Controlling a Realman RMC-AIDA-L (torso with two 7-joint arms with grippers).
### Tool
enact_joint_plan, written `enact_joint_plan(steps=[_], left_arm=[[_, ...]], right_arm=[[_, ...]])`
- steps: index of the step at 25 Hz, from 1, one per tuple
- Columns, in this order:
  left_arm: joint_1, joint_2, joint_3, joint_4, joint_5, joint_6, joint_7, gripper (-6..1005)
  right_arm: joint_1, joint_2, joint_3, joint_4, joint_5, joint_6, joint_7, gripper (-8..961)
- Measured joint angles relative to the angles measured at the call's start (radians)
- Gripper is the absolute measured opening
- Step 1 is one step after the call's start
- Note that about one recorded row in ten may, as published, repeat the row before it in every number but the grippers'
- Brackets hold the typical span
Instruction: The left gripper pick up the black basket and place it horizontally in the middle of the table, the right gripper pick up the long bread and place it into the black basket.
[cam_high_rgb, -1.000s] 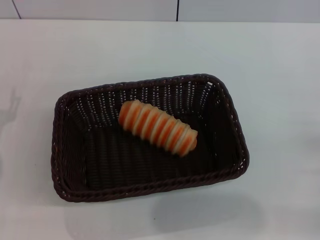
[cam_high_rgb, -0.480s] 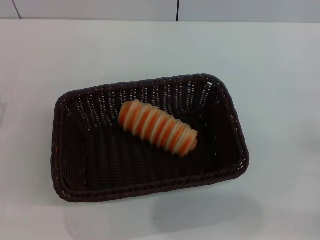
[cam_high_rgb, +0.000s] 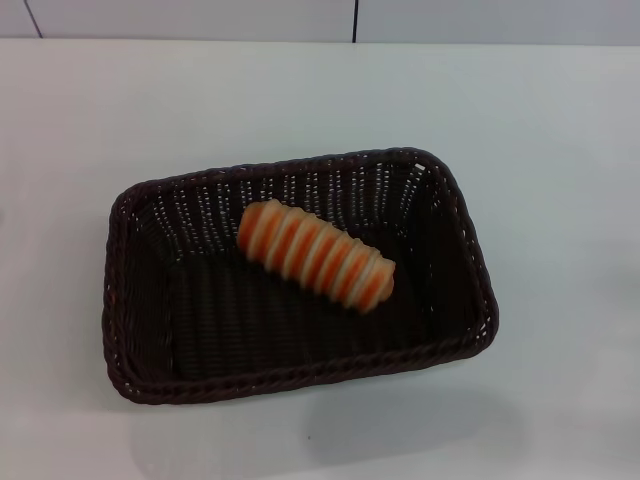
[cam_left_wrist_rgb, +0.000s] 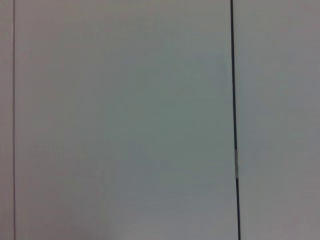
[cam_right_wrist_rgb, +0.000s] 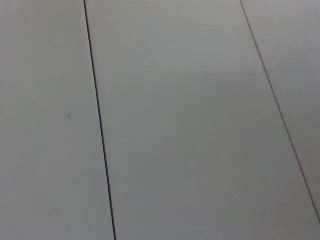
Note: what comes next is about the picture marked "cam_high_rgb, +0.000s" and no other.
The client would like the orange striped bread roll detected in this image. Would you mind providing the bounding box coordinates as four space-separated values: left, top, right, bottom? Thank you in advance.
237 198 397 316

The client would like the dark brown woven basket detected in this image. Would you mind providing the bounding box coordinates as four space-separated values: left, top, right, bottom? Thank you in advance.
101 146 500 405

